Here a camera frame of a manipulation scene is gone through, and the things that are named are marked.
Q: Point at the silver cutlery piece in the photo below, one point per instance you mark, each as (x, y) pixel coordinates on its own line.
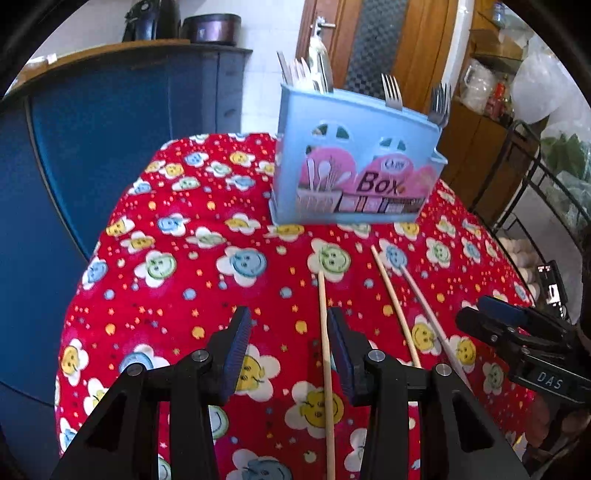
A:
(297, 74)
(282, 69)

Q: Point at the black air fryer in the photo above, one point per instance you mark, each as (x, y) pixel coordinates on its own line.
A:
(152, 21)

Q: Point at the dark rice cooker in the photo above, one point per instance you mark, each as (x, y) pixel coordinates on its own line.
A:
(212, 30)

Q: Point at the cardboard box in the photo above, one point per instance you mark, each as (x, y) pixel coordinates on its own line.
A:
(496, 44)

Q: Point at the red packet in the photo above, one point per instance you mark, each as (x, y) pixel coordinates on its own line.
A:
(498, 97)

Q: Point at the metal slotted spatula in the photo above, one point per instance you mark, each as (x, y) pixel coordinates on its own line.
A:
(321, 64)

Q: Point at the pile of eggs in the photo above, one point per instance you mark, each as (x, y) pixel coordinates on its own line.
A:
(524, 263)

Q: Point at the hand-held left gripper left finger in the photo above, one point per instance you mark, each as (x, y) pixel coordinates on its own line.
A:
(238, 350)

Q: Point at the plastic water bottle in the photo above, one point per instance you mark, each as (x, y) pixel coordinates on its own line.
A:
(498, 13)

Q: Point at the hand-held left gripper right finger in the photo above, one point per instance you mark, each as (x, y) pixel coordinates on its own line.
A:
(342, 350)

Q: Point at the large white plastic bag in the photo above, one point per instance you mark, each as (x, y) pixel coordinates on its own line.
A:
(549, 83)

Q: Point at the wooden door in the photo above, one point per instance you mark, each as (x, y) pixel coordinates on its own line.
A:
(415, 41)

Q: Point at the green leafy vegetables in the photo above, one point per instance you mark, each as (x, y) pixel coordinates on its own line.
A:
(568, 175)

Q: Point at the light blue utensil box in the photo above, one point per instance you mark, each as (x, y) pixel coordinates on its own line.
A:
(355, 152)

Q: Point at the blue base cabinet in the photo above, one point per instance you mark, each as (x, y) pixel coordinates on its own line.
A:
(115, 152)

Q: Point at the red printed tablecloth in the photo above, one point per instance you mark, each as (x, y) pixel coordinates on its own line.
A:
(184, 286)

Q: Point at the person's right hand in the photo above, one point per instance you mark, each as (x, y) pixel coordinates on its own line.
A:
(542, 420)

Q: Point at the clear plastic bag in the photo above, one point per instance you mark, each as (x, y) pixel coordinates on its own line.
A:
(475, 87)

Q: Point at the wooden side cabinet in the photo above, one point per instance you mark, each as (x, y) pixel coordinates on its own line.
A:
(480, 147)

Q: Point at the wooden chopstick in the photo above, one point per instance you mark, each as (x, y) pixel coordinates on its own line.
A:
(397, 309)
(328, 392)

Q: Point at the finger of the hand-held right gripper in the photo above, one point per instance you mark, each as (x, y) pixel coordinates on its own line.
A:
(503, 310)
(480, 325)

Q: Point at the metal fork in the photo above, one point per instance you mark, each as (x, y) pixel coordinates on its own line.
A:
(435, 106)
(392, 92)
(446, 104)

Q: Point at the pale chopstick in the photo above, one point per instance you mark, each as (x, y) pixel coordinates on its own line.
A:
(429, 318)

